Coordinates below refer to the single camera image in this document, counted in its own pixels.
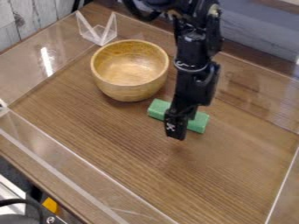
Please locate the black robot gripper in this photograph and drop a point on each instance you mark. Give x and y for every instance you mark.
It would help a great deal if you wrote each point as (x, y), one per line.
(194, 91)

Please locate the green rectangular block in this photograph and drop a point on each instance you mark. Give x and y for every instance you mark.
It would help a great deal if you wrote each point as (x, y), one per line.
(196, 125)

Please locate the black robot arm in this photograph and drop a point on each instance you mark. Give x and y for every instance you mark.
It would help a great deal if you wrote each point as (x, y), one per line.
(198, 39)

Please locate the brown wooden bowl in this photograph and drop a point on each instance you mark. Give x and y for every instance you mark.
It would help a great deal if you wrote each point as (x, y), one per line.
(130, 69)

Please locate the yellow and black device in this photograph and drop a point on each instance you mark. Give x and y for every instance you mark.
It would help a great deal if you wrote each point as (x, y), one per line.
(58, 210)

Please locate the clear acrylic tray wall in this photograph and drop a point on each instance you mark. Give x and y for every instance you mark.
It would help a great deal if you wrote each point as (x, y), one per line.
(83, 189)

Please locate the clear acrylic corner bracket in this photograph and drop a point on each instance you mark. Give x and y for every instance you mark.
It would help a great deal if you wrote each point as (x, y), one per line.
(99, 34)

